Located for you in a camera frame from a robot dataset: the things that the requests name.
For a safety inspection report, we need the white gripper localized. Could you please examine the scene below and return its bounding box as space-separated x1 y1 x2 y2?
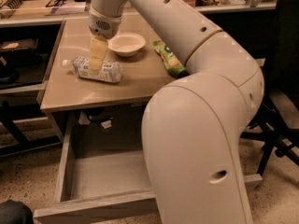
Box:
89 7 121 70

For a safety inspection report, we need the blue plastic water bottle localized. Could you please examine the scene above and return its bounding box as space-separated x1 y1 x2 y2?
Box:
62 56 122 83

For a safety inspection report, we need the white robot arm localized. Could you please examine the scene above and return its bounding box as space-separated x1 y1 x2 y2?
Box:
89 0 264 224

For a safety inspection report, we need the wooden drawer cabinet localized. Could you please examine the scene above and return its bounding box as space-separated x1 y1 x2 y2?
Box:
40 13 174 139

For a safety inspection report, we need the open grey wooden drawer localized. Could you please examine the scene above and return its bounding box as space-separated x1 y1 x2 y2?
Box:
34 105 260 224

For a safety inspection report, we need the white paper bowl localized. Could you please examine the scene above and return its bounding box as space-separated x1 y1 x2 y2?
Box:
108 33 146 57

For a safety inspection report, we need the green snack bag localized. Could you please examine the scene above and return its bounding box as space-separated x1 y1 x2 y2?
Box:
153 40 189 78

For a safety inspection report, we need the long workbench behind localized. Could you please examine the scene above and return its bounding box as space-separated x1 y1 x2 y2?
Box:
0 0 278 29

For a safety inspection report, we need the black object bottom left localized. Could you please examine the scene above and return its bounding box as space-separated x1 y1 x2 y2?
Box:
0 200 34 224

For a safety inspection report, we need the black office chair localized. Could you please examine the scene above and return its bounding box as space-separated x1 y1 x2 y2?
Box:
241 0 299 175

